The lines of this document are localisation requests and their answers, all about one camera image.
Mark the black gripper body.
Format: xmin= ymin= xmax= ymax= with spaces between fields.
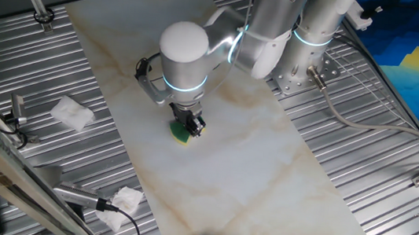
xmin=167 ymin=101 xmax=203 ymax=124

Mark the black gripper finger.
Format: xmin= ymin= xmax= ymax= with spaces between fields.
xmin=175 ymin=118 xmax=194 ymax=134
xmin=188 ymin=114 xmax=208 ymax=138

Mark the green and yellow sponge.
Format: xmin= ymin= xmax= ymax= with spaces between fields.
xmin=166 ymin=119 xmax=206 ymax=149

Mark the marble pattern tile slab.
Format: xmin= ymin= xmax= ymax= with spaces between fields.
xmin=39 ymin=0 xmax=419 ymax=235

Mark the crumpled white tissue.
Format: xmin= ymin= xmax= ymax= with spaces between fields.
xmin=92 ymin=182 xmax=146 ymax=235

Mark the folded white gauze pad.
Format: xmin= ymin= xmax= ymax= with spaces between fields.
xmin=48 ymin=94 xmax=97 ymax=134

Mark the black metal clamp tool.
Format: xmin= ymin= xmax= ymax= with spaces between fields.
xmin=0 ymin=92 xmax=46 ymax=151

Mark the white power strip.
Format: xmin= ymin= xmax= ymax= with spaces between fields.
xmin=341 ymin=0 xmax=384 ymax=34

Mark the blue and yellow mat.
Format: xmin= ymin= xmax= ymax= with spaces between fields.
xmin=340 ymin=0 xmax=419 ymax=137

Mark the gray wrist camera with bracket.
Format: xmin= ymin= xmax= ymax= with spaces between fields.
xmin=130 ymin=56 xmax=177 ymax=108

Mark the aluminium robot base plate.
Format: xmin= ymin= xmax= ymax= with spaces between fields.
xmin=265 ymin=41 xmax=344 ymax=104

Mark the black camera cable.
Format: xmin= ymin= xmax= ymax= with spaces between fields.
xmin=92 ymin=197 xmax=146 ymax=235

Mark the thick gray robot cable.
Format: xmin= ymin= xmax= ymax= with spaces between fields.
xmin=297 ymin=64 xmax=419 ymax=158

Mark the silver finned camera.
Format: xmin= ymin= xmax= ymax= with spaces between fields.
xmin=51 ymin=180 xmax=102 ymax=209

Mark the black rubber ring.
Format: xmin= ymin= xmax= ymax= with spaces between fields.
xmin=32 ymin=5 xmax=57 ymax=26

